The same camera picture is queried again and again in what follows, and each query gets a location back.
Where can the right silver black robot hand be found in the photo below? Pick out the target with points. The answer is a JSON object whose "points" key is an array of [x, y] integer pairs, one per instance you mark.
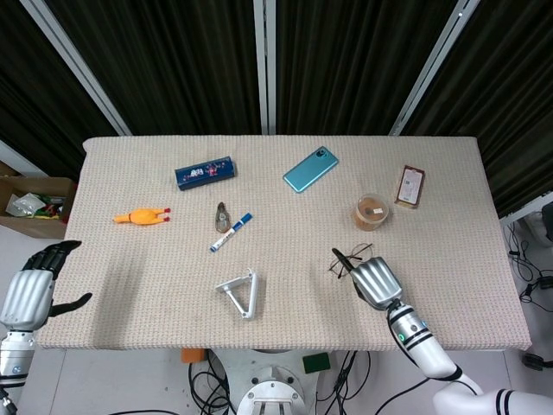
{"points": [[378, 283]]}

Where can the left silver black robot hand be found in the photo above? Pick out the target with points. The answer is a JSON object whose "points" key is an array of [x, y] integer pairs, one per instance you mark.
{"points": [[26, 298]]}

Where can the black eyeglasses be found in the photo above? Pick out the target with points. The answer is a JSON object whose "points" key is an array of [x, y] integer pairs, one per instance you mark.
{"points": [[362, 250]]}

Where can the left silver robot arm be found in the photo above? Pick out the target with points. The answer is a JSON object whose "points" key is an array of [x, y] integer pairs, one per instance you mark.
{"points": [[13, 359]]}

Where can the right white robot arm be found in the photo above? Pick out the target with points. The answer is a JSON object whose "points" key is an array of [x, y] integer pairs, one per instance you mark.
{"points": [[417, 335]]}

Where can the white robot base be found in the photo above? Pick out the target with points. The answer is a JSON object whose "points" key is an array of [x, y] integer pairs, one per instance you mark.
{"points": [[276, 389]]}

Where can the clear jar of rubber bands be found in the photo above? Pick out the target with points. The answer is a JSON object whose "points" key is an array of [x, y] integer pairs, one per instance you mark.
{"points": [[370, 212]]}

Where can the cardboard box with clutter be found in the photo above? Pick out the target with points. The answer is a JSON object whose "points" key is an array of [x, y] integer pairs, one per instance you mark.
{"points": [[39, 225]]}

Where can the beige waffle tablecloth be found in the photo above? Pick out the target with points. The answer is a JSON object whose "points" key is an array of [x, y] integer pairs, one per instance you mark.
{"points": [[281, 281]]}

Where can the green block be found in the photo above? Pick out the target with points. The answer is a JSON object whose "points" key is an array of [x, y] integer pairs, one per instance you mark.
{"points": [[316, 363]]}

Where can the brown small card box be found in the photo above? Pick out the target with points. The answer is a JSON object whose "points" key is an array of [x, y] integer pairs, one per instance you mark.
{"points": [[409, 186]]}

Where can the white folding phone stand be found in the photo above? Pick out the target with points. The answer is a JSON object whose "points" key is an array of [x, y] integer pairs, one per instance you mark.
{"points": [[251, 298]]}

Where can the teal smartphone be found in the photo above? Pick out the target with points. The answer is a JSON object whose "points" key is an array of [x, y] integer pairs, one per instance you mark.
{"points": [[310, 170]]}

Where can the yellow rubber chicken toy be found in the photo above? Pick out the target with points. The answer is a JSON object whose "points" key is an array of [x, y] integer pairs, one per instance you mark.
{"points": [[142, 216]]}

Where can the blue white marker pen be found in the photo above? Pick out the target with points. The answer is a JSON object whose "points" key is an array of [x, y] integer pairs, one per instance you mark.
{"points": [[231, 233]]}

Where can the orange block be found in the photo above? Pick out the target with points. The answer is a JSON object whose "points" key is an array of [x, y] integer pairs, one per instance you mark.
{"points": [[192, 355]]}

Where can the dark blue printed box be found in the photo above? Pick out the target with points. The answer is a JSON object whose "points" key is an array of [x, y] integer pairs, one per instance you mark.
{"points": [[205, 174]]}

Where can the black curtain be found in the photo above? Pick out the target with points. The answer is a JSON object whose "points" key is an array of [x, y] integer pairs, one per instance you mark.
{"points": [[181, 65]]}

